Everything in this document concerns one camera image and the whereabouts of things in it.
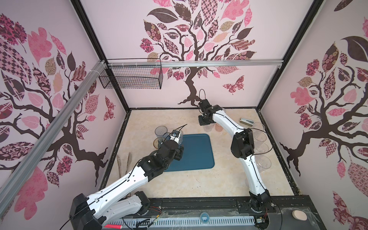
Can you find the black wire basket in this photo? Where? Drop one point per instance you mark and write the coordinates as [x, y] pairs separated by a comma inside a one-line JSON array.
[[132, 73]]

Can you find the tall blue translucent cup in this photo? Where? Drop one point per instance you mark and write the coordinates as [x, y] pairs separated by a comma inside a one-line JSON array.
[[160, 131]]

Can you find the beige round disc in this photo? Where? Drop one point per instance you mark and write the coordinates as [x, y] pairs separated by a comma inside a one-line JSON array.
[[299, 215]]

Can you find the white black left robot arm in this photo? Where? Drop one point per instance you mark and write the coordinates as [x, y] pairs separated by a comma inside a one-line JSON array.
[[95, 211]]

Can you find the grey slotted cable duct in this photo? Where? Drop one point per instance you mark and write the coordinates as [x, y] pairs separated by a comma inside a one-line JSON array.
[[141, 223]]

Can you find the pink marker pen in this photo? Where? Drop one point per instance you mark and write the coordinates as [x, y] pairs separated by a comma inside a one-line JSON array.
[[113, 226]]

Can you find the clear glass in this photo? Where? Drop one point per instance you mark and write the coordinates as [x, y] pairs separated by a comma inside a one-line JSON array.
[[177, 136], [263, 163]]

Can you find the clear cup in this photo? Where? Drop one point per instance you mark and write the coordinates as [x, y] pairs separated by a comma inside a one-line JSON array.
[[208, 128], [261, 148], [257, 126], [259, 136]]

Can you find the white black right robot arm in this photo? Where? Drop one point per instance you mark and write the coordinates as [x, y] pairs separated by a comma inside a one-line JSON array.
[[242, 147]]

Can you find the dark teal plastic tray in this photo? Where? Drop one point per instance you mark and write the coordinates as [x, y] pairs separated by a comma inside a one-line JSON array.
[[197, 154]]

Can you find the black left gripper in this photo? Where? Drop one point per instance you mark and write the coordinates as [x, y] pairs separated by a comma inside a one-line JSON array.
[[179, 153]]

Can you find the silver metal box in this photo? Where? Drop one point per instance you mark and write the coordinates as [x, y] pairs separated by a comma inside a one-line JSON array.
[[247, 122]]

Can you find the aluminium rail back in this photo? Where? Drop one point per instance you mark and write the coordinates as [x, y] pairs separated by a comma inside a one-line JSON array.
[[201, 63]]

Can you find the aluminium rail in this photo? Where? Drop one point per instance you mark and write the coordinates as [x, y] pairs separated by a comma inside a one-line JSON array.
[[201, 63], [20, 175]]

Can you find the yellow translucent glass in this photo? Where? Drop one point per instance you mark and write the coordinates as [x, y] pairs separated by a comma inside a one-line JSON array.
[[157, 143]]

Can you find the wooden tongs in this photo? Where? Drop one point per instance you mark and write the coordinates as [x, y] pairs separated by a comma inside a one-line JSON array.
[[123, 163]]

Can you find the aluminium rail left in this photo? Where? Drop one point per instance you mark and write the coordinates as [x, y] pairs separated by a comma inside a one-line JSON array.
[[20, 175]]

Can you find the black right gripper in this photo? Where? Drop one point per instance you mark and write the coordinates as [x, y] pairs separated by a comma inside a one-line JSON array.
[[201, 122]]

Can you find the pink translucent cup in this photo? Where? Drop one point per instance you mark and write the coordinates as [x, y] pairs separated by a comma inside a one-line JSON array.
[[218, 127]]

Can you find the blue tape roll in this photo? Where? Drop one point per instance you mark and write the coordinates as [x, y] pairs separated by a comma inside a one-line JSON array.
[[204, 218]]

